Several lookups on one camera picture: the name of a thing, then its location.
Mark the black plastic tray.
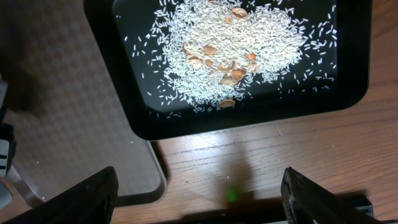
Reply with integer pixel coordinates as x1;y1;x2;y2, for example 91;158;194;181
83;0;372;141

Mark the brown serving tray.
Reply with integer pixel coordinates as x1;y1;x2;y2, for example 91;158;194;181
1;1;167;207

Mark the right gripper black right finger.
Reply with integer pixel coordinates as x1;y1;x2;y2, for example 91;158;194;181
280;167;380;224

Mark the pile of rice scraps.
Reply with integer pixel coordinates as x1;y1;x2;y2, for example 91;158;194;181
114;0;338;119

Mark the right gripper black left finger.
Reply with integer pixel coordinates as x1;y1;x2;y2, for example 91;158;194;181
5;166;119;224

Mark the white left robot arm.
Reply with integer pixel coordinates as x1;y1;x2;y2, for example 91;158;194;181
1;80;16;178

